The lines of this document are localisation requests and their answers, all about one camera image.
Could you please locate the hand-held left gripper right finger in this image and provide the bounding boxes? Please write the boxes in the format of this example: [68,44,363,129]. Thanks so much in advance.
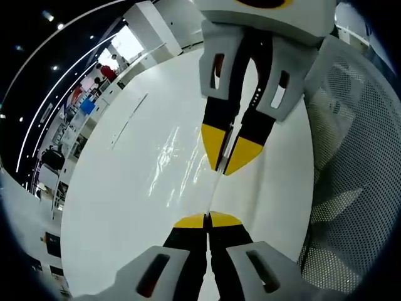
[208,210,345,301]

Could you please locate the white counter cabinets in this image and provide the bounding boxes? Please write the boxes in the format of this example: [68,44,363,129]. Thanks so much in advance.
[49,53,157,220]

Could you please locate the white perforated mesh basket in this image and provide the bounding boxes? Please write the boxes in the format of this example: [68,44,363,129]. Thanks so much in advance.
[297,36,401,295]

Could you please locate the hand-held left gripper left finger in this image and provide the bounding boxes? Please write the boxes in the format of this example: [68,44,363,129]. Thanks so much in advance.
[73,211,207,301]

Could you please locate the white pillar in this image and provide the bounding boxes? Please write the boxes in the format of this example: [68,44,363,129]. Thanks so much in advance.
[123,0,205,58]

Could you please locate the clear food packaging bag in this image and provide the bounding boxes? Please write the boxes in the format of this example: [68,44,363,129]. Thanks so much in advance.
[147,124,234,220]

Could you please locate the blue box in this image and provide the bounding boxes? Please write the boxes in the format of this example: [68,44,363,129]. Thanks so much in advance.
[80,97,96,115]

